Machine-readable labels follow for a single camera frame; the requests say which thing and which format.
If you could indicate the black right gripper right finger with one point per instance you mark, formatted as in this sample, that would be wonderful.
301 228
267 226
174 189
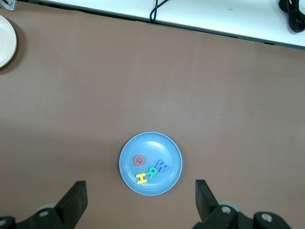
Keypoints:
206 207

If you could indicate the yellow uppercase foam letter H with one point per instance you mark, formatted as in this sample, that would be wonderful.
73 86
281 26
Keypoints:
141 178

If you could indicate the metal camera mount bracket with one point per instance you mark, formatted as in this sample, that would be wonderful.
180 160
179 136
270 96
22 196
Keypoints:
8 4

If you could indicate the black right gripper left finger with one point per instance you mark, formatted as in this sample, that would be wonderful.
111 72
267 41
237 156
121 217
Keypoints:
71 206

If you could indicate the beige plate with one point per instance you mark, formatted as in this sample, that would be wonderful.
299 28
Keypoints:
7 40

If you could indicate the red uppercase foam letter Q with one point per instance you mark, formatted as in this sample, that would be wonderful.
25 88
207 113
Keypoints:
135 160

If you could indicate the blue uppercase foam letter M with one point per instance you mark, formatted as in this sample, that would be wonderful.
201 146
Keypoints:
163 168

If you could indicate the blue plate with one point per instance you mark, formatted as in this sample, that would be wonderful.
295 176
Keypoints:
152 148

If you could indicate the green uppercase foam letter R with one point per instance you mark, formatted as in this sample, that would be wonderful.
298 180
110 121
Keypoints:
152 173

